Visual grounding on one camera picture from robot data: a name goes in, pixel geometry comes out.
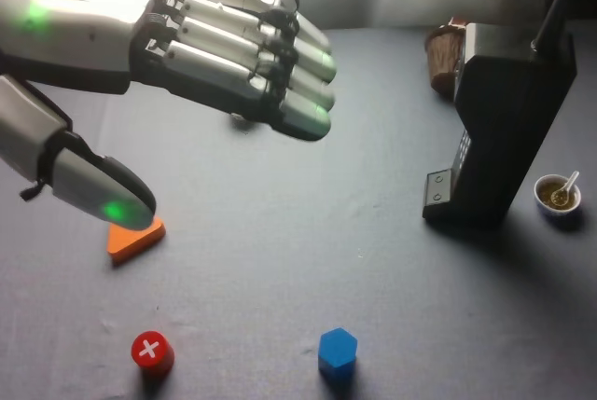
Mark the small bowl of soup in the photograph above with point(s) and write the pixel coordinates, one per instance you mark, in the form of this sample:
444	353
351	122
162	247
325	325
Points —
545	206

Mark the grey table cloth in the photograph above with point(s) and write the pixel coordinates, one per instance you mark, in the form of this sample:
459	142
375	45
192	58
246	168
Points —
280	255

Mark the brown wooden stump toy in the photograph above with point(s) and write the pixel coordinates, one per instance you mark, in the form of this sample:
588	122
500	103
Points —
443	62

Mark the small white spoon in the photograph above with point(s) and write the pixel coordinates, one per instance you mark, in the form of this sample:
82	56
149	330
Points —
566	185

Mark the orange triangle block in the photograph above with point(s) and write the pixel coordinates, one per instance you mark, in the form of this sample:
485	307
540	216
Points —
135	246

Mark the black brick phone with antenna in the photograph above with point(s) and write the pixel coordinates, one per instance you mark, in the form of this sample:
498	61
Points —
513	115

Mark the blue hexagon block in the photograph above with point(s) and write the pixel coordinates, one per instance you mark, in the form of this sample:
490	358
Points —
337	348

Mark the red cylinder block white cross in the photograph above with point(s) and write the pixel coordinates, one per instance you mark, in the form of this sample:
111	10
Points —
151	351

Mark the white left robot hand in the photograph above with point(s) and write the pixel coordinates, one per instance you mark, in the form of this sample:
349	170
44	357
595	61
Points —
93	45

